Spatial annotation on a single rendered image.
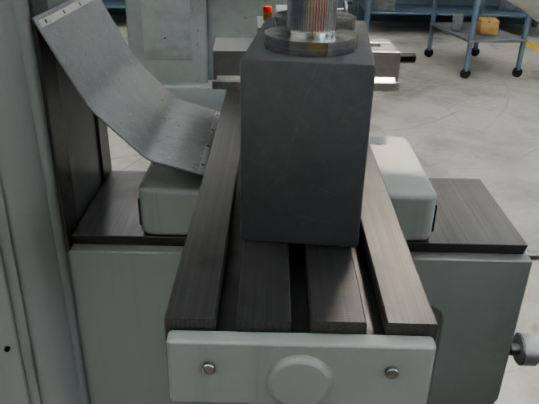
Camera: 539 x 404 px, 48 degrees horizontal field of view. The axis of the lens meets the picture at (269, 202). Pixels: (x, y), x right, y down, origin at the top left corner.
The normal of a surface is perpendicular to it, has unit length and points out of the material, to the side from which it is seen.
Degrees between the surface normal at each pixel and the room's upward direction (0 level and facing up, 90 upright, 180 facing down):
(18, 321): 88
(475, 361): 90
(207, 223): 0
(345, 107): 90
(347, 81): 90
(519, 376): 0
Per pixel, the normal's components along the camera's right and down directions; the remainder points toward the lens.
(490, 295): -0.01, 0.44
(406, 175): 0.02, -0.90
